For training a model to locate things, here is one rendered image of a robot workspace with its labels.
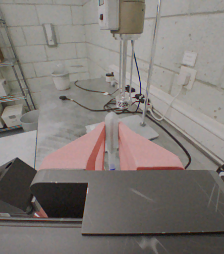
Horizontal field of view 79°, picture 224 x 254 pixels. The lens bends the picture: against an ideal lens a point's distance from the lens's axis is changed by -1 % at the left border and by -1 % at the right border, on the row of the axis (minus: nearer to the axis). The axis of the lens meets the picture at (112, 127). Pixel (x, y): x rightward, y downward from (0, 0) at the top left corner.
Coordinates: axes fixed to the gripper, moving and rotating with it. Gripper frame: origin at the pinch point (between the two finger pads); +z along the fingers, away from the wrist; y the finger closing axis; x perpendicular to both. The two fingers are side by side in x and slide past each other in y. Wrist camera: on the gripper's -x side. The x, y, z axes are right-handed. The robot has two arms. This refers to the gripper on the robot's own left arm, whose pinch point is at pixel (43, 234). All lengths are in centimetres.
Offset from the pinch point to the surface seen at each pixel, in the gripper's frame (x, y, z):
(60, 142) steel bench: 15.0, 36.7, 4.7
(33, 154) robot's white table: 22.7, 29.4, 0.1
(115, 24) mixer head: -27, 38, -18
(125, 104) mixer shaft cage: -16.9, 41.3, 5.3
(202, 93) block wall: -45, 45, 19
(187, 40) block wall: -50, 58, 1
